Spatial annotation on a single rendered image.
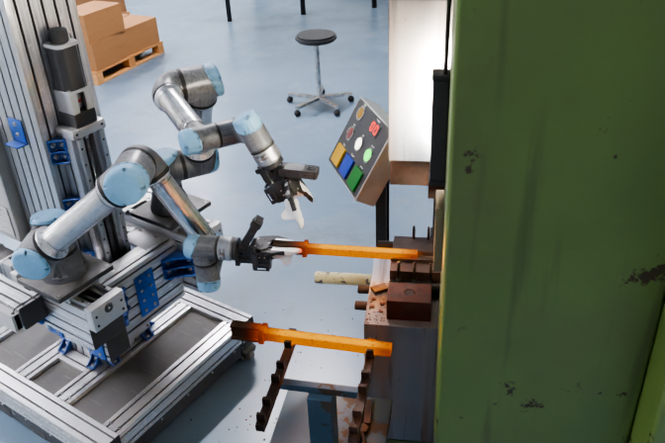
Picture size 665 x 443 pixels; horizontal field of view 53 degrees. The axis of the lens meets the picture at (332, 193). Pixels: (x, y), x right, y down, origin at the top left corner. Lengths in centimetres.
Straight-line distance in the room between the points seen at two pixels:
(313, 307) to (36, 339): 126
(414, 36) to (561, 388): 85
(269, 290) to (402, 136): 200
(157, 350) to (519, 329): 181
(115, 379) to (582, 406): 185
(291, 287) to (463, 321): 211
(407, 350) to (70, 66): 137
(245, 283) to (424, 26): 230
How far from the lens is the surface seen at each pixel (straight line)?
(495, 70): 122
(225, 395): 301
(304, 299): 344
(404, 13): 156
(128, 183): 196
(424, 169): 175
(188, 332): 302
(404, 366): 196
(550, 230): 137
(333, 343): 173
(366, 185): 231
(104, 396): 285
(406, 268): 194
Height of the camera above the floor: 212
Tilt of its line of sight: 29 degrees down
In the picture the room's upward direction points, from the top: 3 degrees counter-clockwise
